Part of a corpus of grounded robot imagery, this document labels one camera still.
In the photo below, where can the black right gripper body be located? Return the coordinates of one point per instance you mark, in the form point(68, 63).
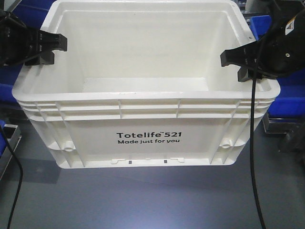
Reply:
point(284, 49)

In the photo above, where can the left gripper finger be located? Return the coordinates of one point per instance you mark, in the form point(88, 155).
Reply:
point(51, 41)
point(45, 58)

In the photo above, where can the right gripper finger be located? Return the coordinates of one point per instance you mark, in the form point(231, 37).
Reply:
point(243, 56)
point(244, 74)

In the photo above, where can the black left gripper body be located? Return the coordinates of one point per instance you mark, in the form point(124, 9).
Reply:
point(19, 43)

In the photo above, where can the white plastic Totelife tote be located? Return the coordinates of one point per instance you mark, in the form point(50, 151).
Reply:
point(141, 84)

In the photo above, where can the blue bin upper right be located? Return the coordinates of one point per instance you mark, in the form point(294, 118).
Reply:
point(290, 103)

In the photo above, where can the blue bin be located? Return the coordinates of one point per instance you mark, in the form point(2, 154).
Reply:
point(290, 103)
point(6, 93)

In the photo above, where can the blue bin upper left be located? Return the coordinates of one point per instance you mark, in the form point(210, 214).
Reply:
point(6, 93)

